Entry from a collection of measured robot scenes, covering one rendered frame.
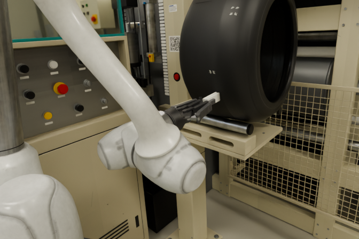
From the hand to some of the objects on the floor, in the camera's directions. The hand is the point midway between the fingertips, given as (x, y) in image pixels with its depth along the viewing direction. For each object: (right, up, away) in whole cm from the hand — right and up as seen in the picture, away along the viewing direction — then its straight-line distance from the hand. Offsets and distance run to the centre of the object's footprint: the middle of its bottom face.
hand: (211, 99), depth 85 cm
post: (-2, -88, +73) cm, 114 cm away
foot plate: (-2, -88, +73) cm, 114 cm away
